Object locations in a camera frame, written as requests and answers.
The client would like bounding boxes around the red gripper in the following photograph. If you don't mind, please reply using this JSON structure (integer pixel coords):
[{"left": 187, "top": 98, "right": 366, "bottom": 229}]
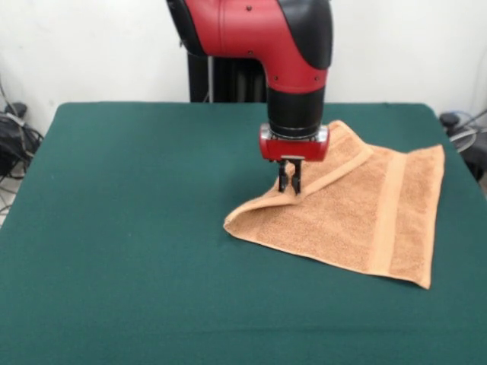
[{"left": 259, "top": 123, "right": 331, "bottom": 196}]

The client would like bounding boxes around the orange terry towel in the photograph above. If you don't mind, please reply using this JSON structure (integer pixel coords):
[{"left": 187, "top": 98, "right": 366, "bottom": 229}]
[{"left": 223, "top": 120, "right": 446, "bottom": 290}]

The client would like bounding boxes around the dark green table cloth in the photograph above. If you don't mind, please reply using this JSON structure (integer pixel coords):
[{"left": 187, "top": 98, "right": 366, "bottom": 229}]
[{"left": 0, "top": 101, "right": 487, "bottom": 365}]

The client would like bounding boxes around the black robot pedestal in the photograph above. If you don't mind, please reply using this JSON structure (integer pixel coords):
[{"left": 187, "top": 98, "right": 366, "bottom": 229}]
[{"left": 179, "top": 30, "right": 269, "bottom": 103}]

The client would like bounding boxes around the black cable tangle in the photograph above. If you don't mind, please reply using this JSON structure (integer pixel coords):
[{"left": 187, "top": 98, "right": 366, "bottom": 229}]
[{"left": 0, "top": 75, "right": 45, "bottom": 225}]

